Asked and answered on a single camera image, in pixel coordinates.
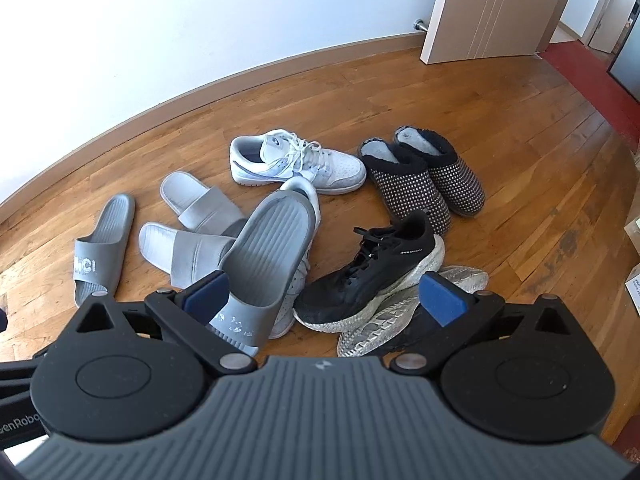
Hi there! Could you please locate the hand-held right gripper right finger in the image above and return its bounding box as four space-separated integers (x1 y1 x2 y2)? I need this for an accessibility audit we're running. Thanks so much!
387 270 571 376

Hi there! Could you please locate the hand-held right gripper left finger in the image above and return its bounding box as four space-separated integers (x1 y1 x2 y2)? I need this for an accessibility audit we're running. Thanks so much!
75 270 258 377

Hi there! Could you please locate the light grey slide sandal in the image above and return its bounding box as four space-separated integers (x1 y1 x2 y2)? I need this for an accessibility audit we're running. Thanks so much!
138 222 237 289
159 171 247 237

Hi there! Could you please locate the black sneaker white sole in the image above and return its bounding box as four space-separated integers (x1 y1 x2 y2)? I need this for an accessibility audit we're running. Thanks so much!
292 210 446 334
337 265 490 359

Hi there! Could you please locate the dark grey slide sandal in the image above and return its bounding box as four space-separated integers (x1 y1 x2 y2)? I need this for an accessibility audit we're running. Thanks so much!
74 194 136 309
206 191 322 357

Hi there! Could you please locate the white grey sneaker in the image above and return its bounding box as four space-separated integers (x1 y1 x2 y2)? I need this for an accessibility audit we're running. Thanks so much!
229 129 368 192
270 177 322 339

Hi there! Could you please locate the dotted black house slipper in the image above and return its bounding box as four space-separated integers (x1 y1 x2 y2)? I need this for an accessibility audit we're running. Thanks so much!
394 126 487 219
357 138 452 237

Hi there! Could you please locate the small cardboard box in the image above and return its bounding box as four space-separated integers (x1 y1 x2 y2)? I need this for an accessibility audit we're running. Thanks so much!
624 264 640 311

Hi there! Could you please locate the red floor mat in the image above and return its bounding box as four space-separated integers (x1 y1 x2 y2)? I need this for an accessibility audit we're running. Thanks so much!
544 39 640 147

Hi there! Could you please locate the dark appliance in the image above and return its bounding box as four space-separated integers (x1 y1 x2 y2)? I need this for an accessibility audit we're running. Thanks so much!
607 35 640 95

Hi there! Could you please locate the beige door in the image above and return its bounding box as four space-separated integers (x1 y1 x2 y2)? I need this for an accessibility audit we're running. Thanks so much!
420 0 584 65

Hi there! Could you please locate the white door frame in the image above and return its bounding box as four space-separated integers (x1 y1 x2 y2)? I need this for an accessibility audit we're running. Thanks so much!
587 0 637 54

